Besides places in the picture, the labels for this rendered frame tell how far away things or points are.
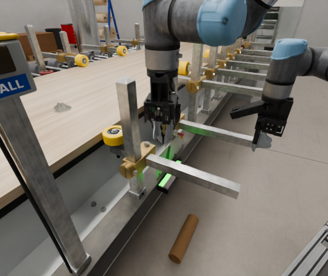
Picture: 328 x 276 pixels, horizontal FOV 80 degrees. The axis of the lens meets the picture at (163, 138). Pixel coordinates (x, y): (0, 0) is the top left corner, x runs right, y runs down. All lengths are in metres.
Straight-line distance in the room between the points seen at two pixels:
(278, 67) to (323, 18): 8.96
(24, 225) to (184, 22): 0.66
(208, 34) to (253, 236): 1.37
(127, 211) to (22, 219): 0.29
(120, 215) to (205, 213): 0.97
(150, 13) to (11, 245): 0.68
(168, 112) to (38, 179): 0.28
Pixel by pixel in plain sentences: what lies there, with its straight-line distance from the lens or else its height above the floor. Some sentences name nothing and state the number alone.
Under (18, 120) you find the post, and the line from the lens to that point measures 0.34.
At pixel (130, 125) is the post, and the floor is 0.99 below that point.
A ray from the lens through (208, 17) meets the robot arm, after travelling 0.35.
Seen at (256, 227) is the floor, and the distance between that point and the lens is 1.60.
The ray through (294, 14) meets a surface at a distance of 3.14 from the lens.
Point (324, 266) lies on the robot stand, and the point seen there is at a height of 0.21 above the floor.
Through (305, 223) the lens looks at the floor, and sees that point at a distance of 1.79.
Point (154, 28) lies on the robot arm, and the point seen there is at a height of 1.21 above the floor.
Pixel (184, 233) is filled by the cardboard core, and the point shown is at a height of 0.08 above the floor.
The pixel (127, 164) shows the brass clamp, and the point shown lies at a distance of 0.60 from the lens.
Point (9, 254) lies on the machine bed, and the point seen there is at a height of 0.68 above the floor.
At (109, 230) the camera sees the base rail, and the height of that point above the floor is 0.70.
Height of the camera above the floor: 1.24
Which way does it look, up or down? 33 degrees down
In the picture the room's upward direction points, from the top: straight up
